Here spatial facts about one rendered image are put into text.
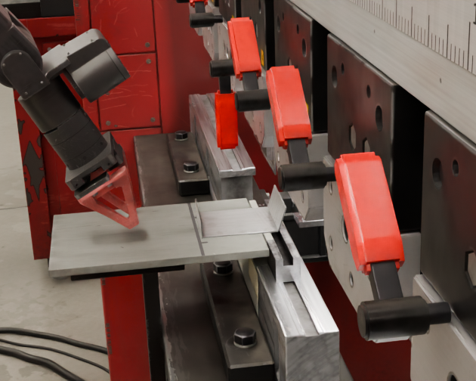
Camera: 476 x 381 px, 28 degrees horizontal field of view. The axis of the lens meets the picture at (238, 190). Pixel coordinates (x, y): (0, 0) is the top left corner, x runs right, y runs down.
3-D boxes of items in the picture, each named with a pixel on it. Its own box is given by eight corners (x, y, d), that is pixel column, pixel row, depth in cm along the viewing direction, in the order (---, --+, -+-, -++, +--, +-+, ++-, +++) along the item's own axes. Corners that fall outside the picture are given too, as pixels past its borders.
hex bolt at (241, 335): (232, 338, 113) (231, 326, 113) (255, 336, 114) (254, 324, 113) (235, 349, 111) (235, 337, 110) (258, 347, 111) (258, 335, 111)
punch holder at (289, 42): (274, 169, 88) (269, -10, 83) (363, 162, 89) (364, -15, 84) (308, 230, 74) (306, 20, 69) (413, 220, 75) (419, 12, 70)
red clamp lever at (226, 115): (212, 147, 103) (208, 58, 100) (250, 144, 103) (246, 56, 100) (214, 152, 101) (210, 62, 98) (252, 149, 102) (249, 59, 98)
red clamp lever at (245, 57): (223, 14, 84) (238, 103, 79) (268, 11, 85) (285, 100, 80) (221, 27, 86) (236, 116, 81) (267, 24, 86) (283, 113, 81)
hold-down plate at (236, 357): (200, 278, 136) (199, 259, 135) (237, 274, 137) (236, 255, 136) (229, 389, 108) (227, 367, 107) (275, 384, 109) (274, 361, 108)
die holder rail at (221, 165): (190, 137, 201) (188, 94, 198) (218, 135, 202) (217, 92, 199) (221, 225, 155) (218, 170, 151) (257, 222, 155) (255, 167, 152)
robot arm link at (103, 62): (-14, 37, 111) (-5, 63, 104) (67, -18, 111) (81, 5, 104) (44, 111, 118) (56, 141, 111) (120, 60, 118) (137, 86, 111)
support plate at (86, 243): (54, 221, 128) (53, 215, 128) (246, 204, 131) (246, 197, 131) (48, 277, 111) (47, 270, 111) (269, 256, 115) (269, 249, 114)
